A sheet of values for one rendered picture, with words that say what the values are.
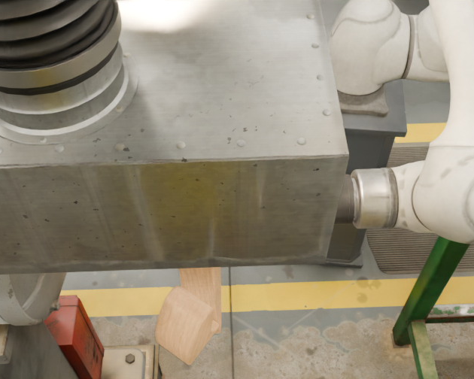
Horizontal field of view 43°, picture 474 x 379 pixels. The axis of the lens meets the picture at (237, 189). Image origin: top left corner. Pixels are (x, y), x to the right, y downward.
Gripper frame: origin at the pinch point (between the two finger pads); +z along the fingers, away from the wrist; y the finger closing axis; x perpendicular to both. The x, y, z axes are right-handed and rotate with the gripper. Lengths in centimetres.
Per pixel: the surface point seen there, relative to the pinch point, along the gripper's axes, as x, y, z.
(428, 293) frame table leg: -72, 16, -53
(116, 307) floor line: -110, 32, 38
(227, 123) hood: 44.2, -22.1, -2.5
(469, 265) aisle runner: -112, 43, -83
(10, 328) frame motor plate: 3.2, -19.6, 26.2
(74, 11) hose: 53, -21, 6
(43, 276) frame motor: 16.9, -19.3, 18.2
